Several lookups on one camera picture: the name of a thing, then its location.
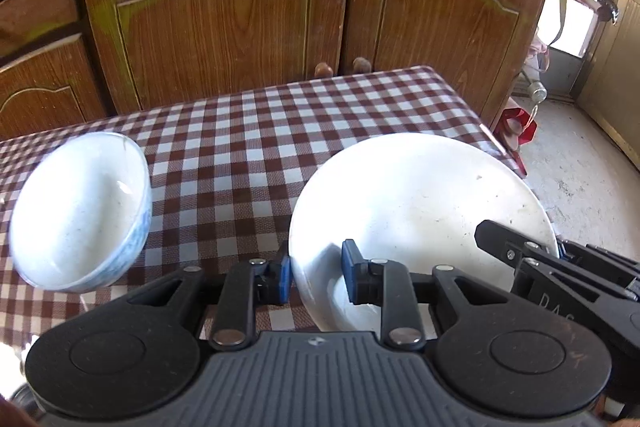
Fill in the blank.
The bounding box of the brown checked tablecloth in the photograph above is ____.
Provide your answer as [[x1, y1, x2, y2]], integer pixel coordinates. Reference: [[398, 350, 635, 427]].
[[0, 66, 526, 358]]

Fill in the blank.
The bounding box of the red bag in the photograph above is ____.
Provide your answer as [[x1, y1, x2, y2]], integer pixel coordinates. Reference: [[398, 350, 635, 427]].
[[500, 107, 538, 178]]

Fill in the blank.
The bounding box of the wooden two-door cabinet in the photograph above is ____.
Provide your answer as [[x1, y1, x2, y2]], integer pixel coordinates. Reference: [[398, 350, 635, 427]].
[[65, 0, 621, 122]]

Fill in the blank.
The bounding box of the round metal utensil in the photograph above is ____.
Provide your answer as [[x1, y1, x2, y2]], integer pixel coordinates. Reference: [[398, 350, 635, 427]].
[[520, 79, 549, 130]]

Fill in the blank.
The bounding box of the blue patterned white bowl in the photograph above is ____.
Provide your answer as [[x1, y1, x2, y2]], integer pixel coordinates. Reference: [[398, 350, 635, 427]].
[[7, 132, 153, 294]]

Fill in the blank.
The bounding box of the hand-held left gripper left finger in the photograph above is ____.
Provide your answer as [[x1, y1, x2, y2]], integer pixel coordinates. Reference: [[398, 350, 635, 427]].
[[127, 252, 293, 352]]

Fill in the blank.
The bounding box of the wooden cabinet with drawers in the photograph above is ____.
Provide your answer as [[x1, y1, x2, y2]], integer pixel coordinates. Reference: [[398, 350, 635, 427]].
[[0, 0, 108, 140]]

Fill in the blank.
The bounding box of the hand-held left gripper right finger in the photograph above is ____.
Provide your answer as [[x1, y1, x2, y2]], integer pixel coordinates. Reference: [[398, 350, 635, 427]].
[[341, 239, 507, 353]]

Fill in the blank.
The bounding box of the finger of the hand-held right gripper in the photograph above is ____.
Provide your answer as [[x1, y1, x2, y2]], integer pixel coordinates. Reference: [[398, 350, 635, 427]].
[[475, 219, 562, 269], [556, 237, 640, 294]]

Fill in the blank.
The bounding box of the wide wooden drawer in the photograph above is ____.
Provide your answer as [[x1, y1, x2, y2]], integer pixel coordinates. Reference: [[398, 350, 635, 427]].
[[0, 0, 81, 58]]

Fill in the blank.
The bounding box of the pink fabric bundle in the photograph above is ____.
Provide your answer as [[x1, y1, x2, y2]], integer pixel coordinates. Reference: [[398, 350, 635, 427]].
[[525, 34, 551, 72]]

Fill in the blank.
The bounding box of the brown door leaf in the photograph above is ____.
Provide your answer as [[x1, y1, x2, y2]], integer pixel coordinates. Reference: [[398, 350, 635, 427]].
[[575, 0, 640, 168]]

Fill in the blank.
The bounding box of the wooden cabinet door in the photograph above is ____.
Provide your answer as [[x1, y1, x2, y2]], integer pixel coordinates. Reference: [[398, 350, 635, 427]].
[[80, 0, 353, 112], [342, 0, 548, 122], [0, 34, 108, 140]]

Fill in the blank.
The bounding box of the plain white bowl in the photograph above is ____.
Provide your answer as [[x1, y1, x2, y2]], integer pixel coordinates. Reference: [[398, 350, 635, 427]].
[[288, 133, 560, 333]]

